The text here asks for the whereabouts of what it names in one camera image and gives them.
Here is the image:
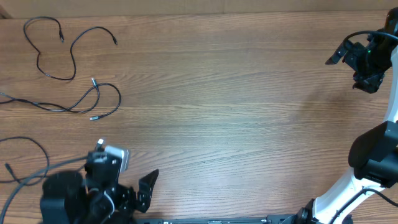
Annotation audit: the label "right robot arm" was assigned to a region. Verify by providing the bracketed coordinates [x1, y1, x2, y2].
[282, 8, 397, 223]

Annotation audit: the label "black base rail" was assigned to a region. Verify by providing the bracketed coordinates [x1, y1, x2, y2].
[133, 203, 355, 224]

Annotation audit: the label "black cable silver plugs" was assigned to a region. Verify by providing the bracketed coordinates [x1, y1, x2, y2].
[1, 78, 122, 121]

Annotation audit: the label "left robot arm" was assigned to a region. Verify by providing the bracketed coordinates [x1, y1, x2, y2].
[40, 151, 159, 224]

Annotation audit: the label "black USB cable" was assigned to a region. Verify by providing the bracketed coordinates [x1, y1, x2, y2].
[0, 136, 105, 187]

